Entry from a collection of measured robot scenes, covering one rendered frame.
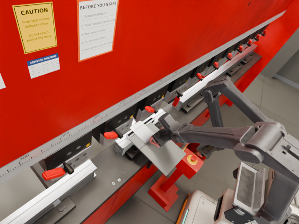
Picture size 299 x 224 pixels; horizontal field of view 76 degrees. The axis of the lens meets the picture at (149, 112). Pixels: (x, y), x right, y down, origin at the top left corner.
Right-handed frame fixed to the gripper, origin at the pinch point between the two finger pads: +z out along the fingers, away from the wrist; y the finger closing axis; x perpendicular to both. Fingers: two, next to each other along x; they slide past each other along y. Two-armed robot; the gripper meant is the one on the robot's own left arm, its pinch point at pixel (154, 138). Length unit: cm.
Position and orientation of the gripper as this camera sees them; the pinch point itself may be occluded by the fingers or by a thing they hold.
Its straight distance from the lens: 103.5
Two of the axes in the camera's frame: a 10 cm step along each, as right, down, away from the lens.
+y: -6.6, 4.4, -6.1
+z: -5.4, 2.8, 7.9
